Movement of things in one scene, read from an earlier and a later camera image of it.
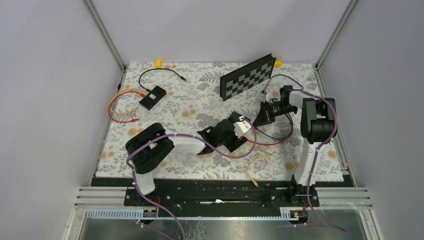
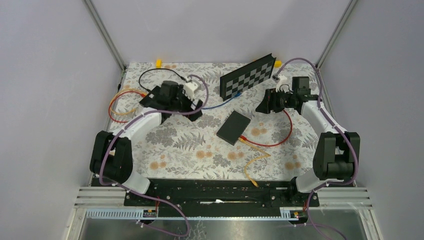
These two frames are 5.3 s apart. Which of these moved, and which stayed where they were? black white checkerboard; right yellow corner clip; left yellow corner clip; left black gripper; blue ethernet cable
Moved: left black gripper; blue ethernet cable
Stayed: right yellow corner clip; black white checkerboard; left yellow corner clip
